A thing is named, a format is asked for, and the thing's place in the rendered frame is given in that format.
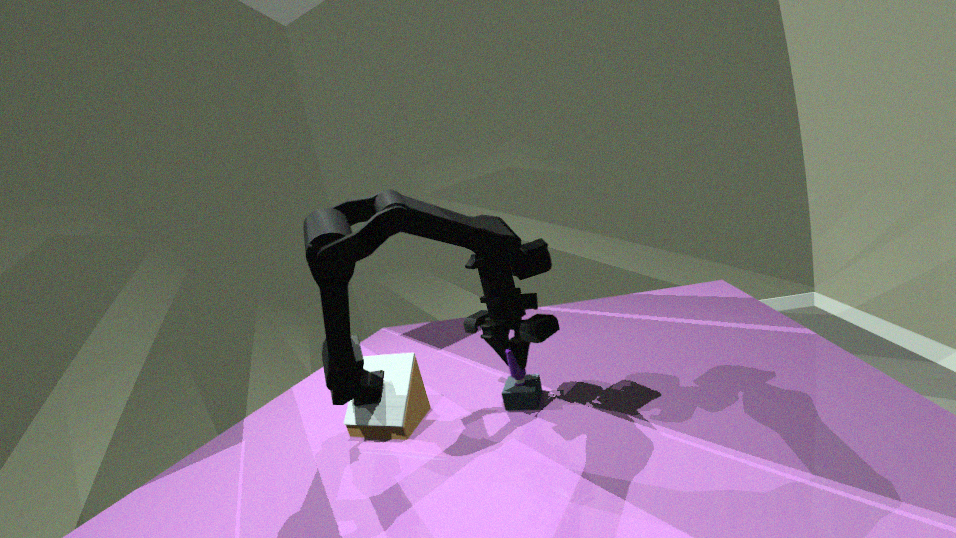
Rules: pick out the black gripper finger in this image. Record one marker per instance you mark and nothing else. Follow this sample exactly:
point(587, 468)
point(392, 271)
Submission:
point(499, 342)
point(520, 349)

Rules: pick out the pale blue square block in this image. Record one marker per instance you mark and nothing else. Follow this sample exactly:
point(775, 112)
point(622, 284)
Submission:
point(526, 396)

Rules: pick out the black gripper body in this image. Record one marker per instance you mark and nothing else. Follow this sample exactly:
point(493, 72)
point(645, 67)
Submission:
point(504, 313)

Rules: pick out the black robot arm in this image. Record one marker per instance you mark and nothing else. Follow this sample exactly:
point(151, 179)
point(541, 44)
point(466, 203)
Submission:
point(332, 251)

